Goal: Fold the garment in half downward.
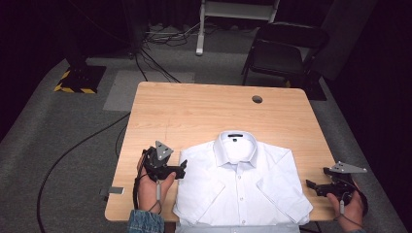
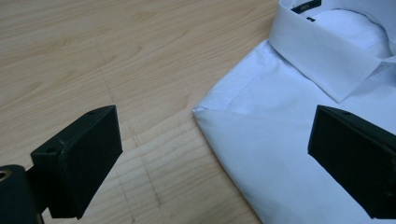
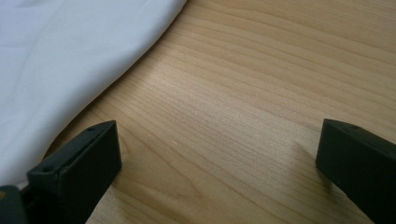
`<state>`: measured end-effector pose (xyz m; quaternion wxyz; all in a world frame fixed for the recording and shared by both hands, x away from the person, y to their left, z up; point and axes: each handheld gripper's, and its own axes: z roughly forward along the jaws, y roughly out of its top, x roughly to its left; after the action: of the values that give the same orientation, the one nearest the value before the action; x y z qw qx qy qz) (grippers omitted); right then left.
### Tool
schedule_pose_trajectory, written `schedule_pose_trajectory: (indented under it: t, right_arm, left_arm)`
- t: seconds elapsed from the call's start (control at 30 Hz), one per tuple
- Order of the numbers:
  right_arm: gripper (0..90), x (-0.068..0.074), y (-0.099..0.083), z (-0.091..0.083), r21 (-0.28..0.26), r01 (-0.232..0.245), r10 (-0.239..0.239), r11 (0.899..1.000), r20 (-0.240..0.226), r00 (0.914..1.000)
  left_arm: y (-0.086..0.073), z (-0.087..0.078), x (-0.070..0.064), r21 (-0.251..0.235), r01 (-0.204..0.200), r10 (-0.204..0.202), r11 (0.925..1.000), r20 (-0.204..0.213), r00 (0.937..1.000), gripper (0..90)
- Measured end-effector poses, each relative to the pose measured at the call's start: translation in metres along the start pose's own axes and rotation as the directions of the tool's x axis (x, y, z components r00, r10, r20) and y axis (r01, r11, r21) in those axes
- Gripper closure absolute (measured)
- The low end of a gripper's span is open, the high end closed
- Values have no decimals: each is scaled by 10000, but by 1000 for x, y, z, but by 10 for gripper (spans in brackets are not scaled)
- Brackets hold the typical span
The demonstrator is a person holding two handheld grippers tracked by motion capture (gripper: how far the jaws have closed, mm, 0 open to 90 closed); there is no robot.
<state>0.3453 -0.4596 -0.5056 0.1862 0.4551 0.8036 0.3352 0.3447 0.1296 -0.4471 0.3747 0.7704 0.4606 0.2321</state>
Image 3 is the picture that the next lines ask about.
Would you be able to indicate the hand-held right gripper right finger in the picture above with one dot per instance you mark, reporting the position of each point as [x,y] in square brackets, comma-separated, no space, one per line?
[361,168]

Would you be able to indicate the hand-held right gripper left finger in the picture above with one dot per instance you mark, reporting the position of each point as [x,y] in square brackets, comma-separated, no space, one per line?
[81,174]

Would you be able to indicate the white garment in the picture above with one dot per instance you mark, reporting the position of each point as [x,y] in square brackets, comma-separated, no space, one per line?
[62,62]

